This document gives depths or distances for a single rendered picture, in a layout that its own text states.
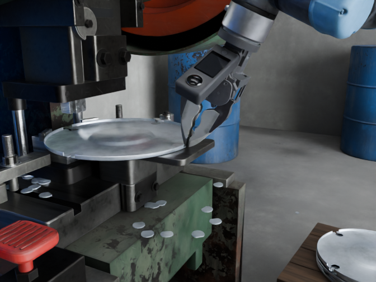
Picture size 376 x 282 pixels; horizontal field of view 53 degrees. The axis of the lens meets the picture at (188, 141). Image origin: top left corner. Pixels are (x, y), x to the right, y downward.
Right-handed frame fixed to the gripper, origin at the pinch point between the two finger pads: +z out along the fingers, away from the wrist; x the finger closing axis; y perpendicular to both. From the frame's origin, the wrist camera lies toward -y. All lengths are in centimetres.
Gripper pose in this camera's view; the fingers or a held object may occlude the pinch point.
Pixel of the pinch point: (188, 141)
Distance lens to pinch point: 67.8
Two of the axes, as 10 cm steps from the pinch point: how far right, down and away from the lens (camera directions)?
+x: -8.2, -5.1, 2.5
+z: -3.8, 8.2, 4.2
